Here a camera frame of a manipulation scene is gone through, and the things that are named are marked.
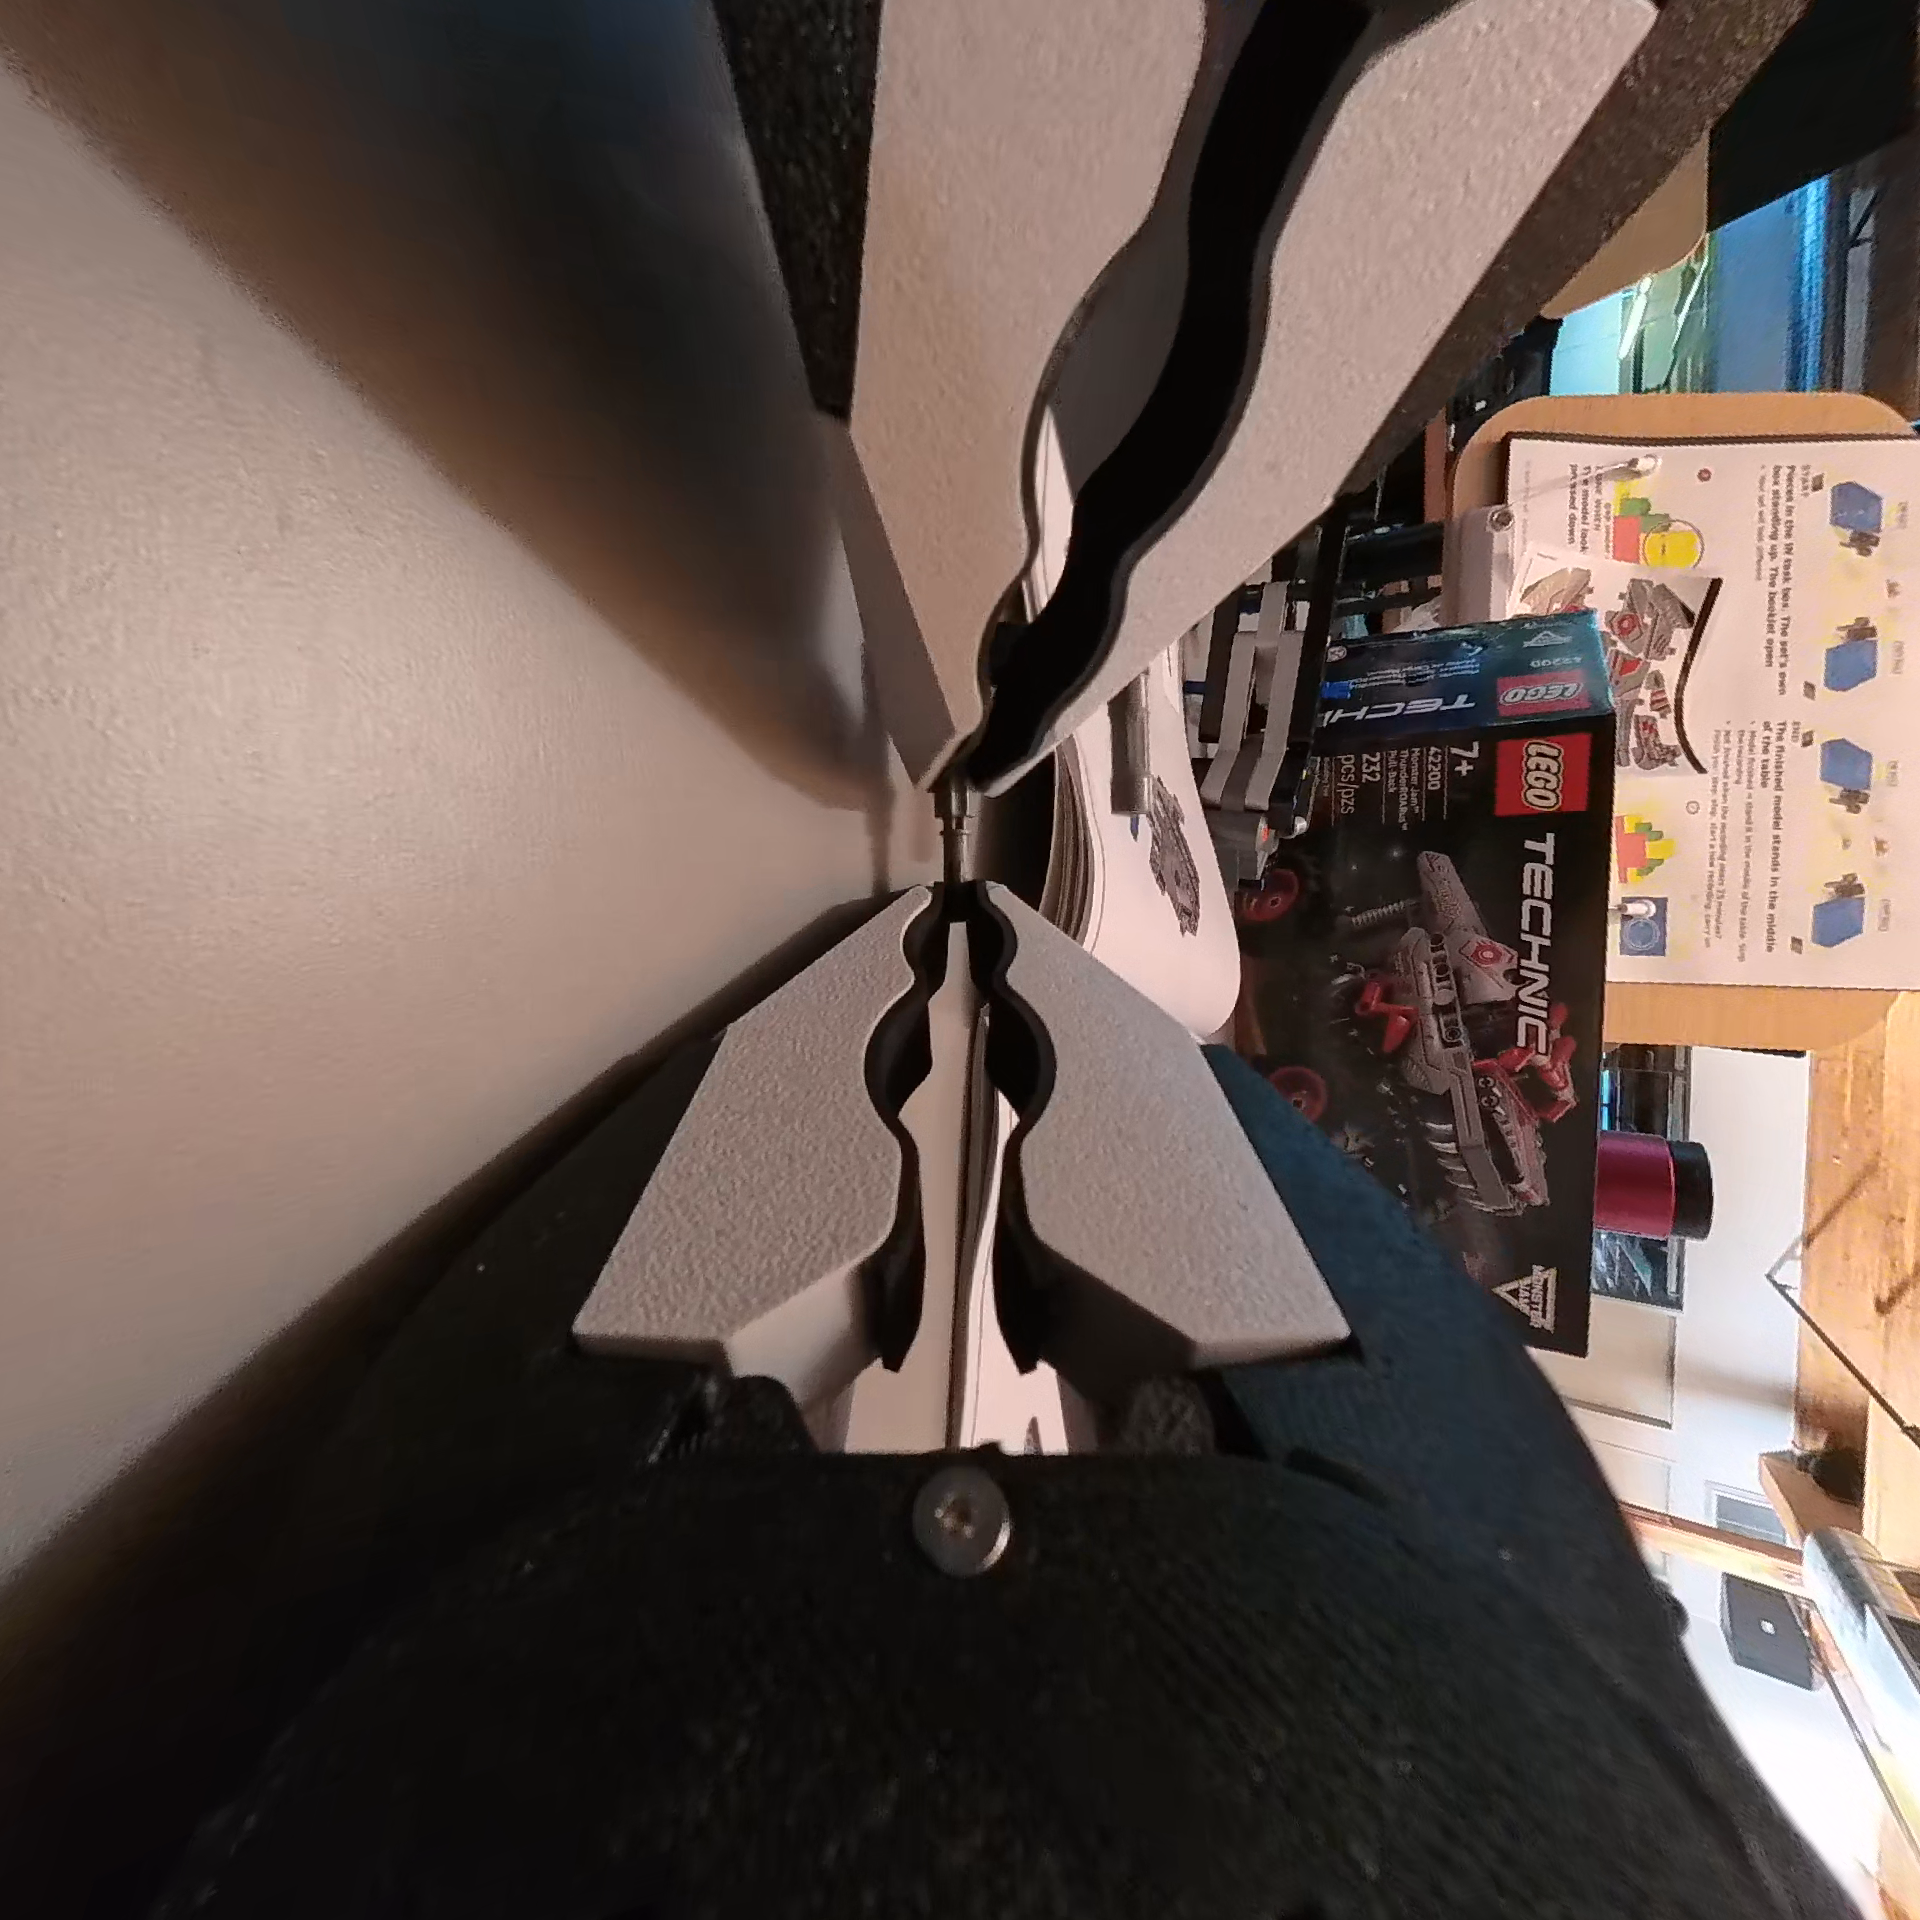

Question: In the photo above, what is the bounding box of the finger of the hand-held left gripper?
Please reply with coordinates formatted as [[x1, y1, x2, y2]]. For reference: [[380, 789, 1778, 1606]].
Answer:
[[822, 0, 1278, 792], [971, 0, 1659, 799]]

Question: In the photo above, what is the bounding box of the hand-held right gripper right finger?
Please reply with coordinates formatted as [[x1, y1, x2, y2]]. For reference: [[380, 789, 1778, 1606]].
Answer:
[[966, 881, 1353, 1373]]

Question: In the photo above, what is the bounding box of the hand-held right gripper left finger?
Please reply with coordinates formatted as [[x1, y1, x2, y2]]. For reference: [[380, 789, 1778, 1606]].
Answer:
[[574, 885, 945, 1445]]

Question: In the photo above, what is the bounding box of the light grey desk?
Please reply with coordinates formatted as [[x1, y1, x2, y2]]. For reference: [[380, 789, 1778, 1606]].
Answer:
[[0, 0, 962, 1606]]

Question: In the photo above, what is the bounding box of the small wooden board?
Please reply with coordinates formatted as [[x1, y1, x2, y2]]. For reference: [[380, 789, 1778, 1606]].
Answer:
[[1553, 141, 1712, 317]]

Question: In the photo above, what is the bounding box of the white instruction booklet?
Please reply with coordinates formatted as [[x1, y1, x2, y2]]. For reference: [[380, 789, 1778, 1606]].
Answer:
[[1026, 421, 1244, 1039]]

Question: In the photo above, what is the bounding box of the black toy set box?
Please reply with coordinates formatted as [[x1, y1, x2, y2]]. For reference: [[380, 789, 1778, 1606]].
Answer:
[[1232, 608, 1618, 1359]]

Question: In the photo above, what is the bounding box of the red black cylinder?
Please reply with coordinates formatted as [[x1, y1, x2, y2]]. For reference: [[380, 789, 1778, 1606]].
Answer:
[[1594, 1130, 1715, 1239]]

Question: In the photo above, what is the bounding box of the printed instruction sheet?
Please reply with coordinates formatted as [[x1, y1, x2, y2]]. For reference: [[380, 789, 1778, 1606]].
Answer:
[[1504, 431, 1920, 991]]

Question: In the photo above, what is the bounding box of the wooden notice board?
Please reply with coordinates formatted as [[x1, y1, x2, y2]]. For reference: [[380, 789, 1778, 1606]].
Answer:
[[1446, 392, 1920, 1050]]

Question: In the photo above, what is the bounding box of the small black box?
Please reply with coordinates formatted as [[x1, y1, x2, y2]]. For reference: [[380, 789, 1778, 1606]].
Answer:
[[1725, 1574, 1825, 1689]]

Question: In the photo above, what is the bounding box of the grey black toy vehicle frame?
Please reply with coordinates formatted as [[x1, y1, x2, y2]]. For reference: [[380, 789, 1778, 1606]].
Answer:
[[1177, 502, 1449, 893]]

